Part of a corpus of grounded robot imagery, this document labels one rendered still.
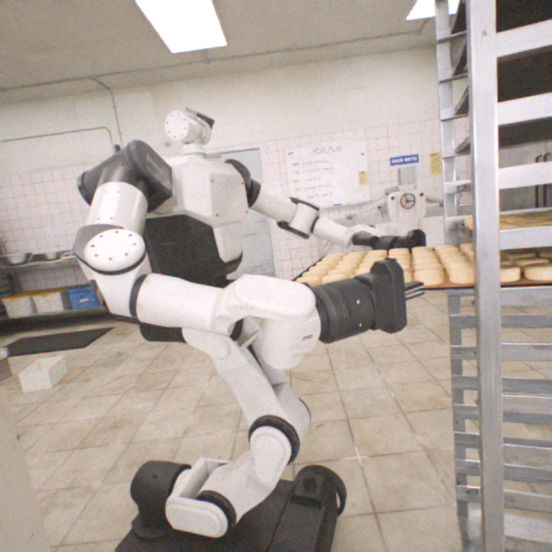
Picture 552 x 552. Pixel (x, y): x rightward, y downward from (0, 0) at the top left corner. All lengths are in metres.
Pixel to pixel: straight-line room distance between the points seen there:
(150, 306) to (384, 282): 0.34
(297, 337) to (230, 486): 0.78
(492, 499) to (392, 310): 0.37
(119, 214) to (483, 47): 0.58
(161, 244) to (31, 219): 5.33
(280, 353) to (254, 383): 0.47
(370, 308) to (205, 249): 0.46
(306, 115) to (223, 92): 1.14
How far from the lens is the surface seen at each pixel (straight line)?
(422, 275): 0.66
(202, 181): 0.84
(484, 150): 0.59
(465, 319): 1.09
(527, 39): 0.66
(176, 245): 0.88
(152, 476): 1.38
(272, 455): 1.00
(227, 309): 0.47
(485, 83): 0.60
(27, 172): 6.19
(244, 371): 0.94
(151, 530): 1.45
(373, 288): 0.55
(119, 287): 0.53
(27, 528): 1.14
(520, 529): 1.43
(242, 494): 1.20
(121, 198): 0.67
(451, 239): 1.04
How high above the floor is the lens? 1.13
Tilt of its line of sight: 10 degrees down
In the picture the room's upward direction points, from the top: 7 degrees counter-clockwise
